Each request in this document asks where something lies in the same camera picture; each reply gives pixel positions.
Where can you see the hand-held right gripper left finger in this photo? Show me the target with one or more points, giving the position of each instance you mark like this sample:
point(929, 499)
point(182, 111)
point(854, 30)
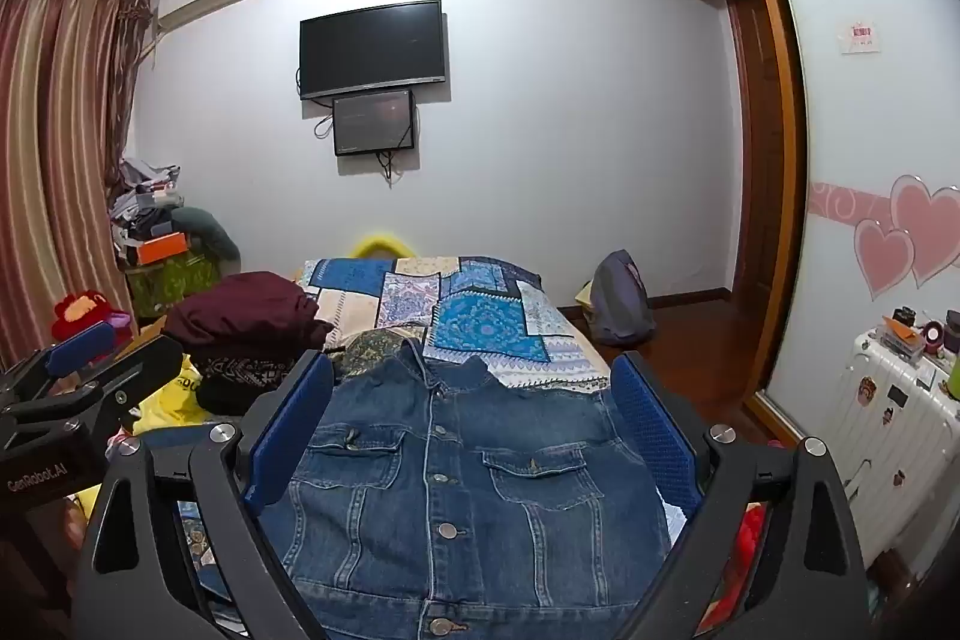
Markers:
point(289, 434)

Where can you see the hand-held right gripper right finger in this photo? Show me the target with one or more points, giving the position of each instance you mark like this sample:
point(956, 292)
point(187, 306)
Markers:
point(652, 430)

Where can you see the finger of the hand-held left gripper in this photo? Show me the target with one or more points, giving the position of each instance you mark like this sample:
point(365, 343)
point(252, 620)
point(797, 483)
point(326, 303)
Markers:
point(79, 347)
point(142, 370)

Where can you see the blue denim jacket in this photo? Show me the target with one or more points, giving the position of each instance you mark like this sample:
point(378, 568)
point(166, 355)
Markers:
point(465, 497)

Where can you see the maroon folded clothes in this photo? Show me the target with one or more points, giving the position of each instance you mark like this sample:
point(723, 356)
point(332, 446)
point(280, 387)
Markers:
point(240, 310)

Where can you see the red plush toy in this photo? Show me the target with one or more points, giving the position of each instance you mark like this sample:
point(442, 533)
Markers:
point(82, 310)

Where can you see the yellow cloth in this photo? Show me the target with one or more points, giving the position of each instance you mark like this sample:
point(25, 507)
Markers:
point(172, 404)

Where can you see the dark patterned garment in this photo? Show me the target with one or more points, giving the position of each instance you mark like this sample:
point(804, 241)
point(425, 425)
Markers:
point(240, 381)

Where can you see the orange box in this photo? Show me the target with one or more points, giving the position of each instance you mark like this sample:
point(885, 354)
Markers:
point(161, 247)

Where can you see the olive patterned cloth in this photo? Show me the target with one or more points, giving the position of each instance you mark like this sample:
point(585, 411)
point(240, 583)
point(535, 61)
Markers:
point(375, 344)

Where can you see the grey purple backpack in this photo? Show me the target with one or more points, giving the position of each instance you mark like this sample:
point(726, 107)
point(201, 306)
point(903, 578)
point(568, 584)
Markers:
point(621, 302)

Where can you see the red cloth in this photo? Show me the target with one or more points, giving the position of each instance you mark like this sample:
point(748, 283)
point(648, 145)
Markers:
point(752, 535)

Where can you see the yellow paper bag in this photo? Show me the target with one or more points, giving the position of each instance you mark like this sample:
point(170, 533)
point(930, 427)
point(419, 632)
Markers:
point(583, 296)

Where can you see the pile of assorted clutter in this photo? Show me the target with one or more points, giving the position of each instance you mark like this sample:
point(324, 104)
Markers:
point(142, 197)

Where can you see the blue patchwork bedspread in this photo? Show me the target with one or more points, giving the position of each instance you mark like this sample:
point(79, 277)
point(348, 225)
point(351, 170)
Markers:
point(480, 321)

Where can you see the yellow round headboard piece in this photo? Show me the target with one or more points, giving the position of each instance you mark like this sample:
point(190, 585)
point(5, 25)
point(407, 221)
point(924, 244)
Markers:
point(382, 244)

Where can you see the white suitcase with stickers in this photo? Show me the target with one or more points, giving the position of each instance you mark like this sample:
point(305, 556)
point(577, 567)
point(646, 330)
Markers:
point(877, 452)

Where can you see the striped red-brown curtain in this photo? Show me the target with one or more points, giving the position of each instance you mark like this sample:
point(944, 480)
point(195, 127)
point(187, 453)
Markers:
point(52, 123)

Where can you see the orange packet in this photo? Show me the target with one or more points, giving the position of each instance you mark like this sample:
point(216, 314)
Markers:
point(900, 336)

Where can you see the pink round case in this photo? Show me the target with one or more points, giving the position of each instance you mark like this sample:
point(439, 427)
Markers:
point(934, 335)

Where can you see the green bottle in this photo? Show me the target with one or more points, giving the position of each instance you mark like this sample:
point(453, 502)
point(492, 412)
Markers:
point(954, 377)

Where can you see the dark cup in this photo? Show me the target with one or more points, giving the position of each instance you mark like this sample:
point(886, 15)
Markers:
point(952, 331)

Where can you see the small black wall monitor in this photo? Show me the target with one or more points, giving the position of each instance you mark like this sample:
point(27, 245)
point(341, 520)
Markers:
point(373, 123)

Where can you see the black wall television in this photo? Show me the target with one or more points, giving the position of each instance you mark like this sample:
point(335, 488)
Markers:
point(373, 48)

